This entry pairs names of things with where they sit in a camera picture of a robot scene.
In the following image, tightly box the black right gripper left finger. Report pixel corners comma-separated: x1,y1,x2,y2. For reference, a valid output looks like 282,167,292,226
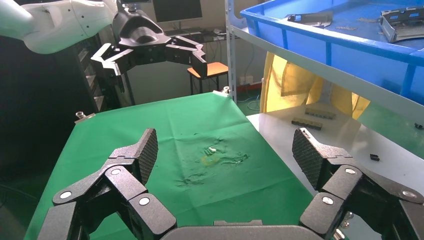
38,128,178,240

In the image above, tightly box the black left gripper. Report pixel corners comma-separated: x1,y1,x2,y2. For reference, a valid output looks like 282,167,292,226
90,8,209,88

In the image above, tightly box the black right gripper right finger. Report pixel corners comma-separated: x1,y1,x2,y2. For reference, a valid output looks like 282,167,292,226
292,127,424,240

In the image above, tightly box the black computer monitor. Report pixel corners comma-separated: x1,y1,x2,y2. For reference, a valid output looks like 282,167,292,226
152,0,204,23

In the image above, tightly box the orange seat stool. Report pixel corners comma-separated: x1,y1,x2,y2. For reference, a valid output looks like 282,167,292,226
186,61,230,96

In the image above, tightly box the olive toothed strip part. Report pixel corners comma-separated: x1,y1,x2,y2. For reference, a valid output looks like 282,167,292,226
291,117,324,131

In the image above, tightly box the silver binder clip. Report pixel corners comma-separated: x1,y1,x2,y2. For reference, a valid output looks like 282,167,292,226
74,111,97,125
211,86,232,98

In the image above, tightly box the green table cloth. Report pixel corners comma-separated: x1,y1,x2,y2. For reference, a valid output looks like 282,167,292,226
23,91,314,240

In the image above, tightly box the white metal shelf rack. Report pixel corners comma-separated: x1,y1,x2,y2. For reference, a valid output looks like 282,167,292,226
225,0,424,126

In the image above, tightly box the yellow cloth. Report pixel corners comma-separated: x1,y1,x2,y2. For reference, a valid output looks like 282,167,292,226
259,51,371,121

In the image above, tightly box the blue plastic bin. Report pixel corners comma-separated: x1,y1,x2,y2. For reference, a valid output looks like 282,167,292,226
240,0,424,106

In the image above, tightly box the stamped sheet metal bracket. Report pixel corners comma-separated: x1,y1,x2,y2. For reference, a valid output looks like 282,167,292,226
379,6,424,44
286,11,334,29

